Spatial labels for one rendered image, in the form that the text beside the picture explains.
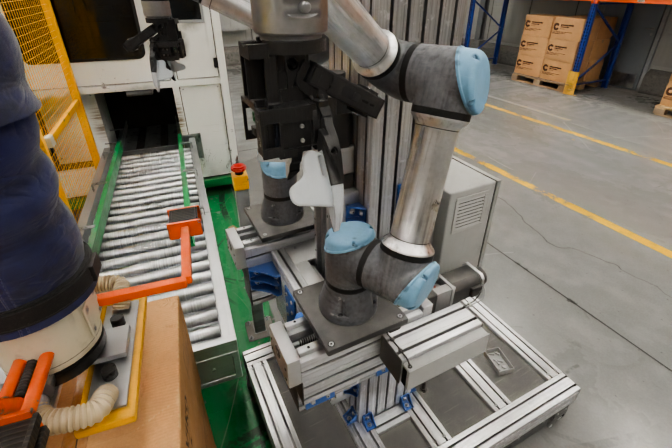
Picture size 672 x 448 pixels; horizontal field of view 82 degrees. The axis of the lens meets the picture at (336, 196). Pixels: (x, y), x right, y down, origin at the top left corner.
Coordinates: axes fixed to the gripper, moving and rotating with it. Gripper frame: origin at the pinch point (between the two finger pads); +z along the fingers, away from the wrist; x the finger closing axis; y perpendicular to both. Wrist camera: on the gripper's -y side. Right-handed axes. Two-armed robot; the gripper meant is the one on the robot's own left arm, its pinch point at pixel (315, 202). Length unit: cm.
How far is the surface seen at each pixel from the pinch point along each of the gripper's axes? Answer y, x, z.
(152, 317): 28, -54, 58
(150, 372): 29, -35, 58
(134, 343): 30, -33, 45
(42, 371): 42, -21, 33
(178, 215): 15, -60, 31
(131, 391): 31, -20, 45
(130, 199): 37, -217, 100
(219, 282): 4, -102, 93
